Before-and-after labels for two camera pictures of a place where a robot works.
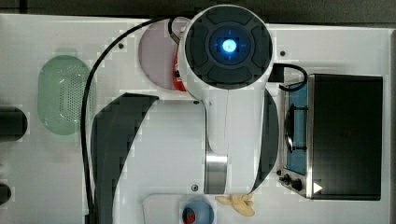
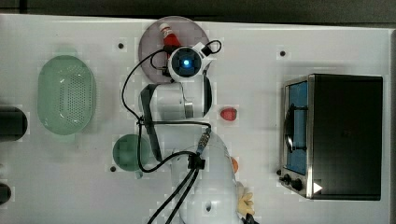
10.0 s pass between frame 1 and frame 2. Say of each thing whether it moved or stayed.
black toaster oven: stayed
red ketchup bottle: moved
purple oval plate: stayed
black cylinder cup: stayed
